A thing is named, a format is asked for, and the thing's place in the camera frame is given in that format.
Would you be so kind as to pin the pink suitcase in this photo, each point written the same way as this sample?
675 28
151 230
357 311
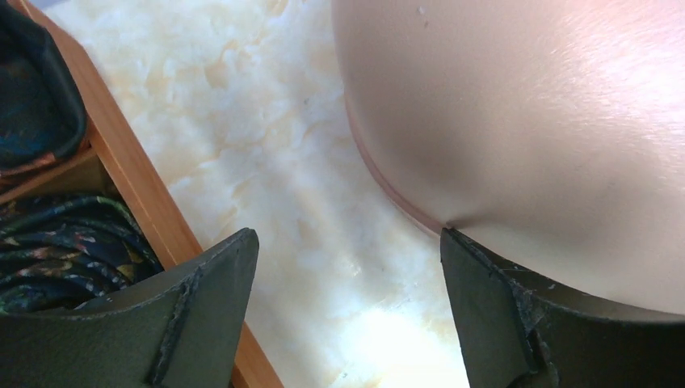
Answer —
550 132

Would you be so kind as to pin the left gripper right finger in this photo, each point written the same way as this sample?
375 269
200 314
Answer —
518 328

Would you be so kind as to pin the wooden compartment tray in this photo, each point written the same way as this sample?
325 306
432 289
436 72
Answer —
112 163

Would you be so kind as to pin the rolled green patterned tie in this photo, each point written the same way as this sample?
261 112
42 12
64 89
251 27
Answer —
62 250

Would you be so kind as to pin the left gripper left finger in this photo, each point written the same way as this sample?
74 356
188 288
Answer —
179 328

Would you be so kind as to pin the rolled dark tie top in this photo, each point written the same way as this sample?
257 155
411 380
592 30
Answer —
43 118

